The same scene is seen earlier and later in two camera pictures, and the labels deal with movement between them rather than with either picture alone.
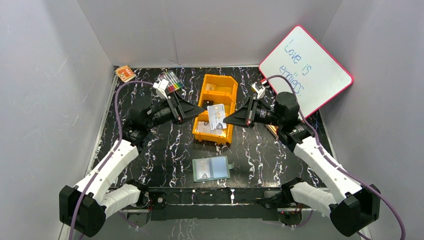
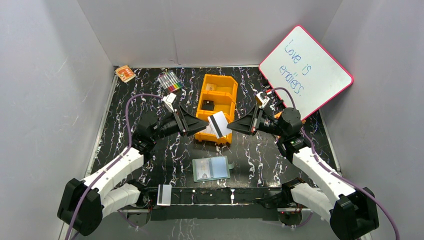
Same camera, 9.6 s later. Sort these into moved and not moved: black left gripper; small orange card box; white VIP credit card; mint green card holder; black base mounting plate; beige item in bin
Moved: white VIP credit card; black left gripper
Not moved: black base mounting plate; mint green card holder; beige item in bin; small orange card box
